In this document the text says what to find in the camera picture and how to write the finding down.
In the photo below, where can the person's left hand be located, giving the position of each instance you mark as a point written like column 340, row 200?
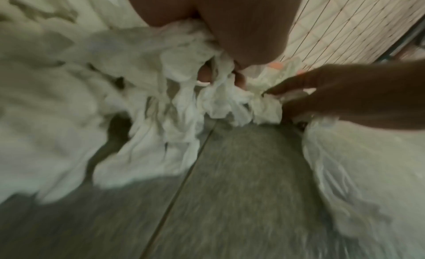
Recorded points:
column 239, row 24

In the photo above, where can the person's right hand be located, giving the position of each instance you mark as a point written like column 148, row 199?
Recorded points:
column 348, row 95

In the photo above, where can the pile of white paper strips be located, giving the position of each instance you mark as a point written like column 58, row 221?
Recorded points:
column 49, row 95

